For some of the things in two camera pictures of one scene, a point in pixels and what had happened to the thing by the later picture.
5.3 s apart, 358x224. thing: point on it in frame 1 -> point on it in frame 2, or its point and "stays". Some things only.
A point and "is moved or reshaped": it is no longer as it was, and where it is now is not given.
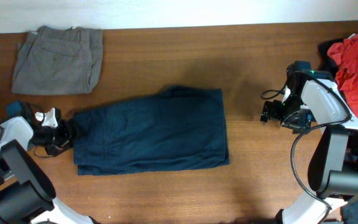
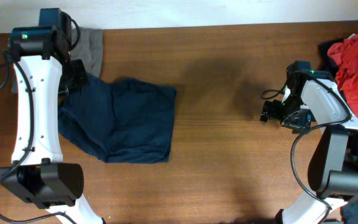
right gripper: (301, 122) stays
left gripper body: (53, 139) -> (75, 76)
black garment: (325, 62) stays
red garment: (357, 58) stays
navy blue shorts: (181, 127) is moved or reshaped
